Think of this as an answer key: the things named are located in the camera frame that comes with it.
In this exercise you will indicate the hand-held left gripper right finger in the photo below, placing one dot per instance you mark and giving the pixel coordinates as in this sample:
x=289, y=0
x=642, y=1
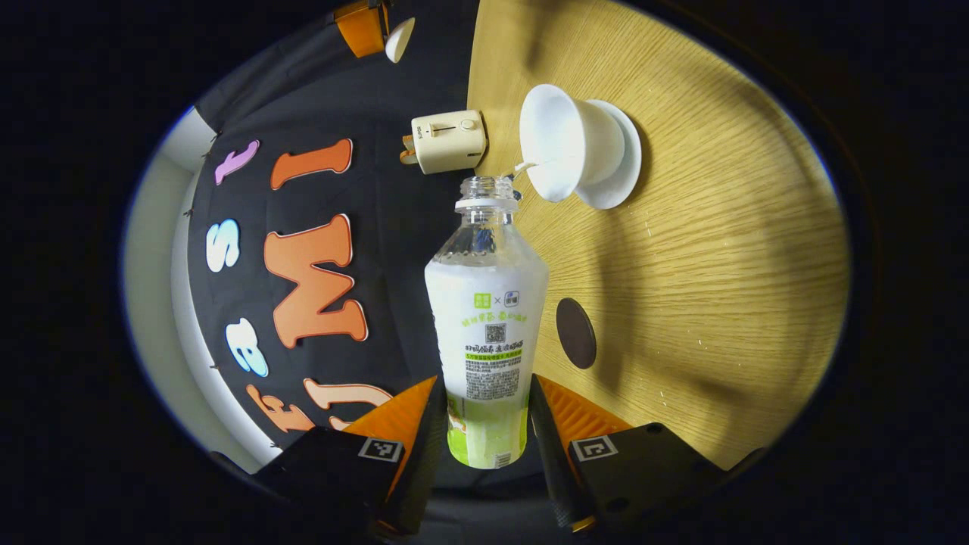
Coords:
x=546, y=454

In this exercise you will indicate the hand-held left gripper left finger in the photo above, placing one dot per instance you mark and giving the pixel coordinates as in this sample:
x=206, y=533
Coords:
x=428, y=462

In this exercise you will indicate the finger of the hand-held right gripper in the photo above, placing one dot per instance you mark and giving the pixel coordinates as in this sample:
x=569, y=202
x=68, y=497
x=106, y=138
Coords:
x=362, y=26

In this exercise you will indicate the white teacup lid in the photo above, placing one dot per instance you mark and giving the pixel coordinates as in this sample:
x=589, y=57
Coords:
x=400, y=39

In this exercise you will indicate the dark round coaster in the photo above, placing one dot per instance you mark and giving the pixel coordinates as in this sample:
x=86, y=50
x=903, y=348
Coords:
x=576, y=333

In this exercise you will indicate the white green water bottle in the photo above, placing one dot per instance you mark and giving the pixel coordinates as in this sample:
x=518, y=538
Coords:
x=486, y=325

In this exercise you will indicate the white teacup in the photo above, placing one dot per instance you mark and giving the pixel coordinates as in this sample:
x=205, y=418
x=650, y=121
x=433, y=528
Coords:
x=556, y=136

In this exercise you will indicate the toast slices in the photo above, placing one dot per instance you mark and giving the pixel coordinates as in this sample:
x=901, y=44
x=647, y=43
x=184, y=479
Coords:
x=407, y=155

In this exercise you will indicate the cream toaster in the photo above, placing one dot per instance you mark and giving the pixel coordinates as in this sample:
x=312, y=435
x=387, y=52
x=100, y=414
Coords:
x=450, y=142

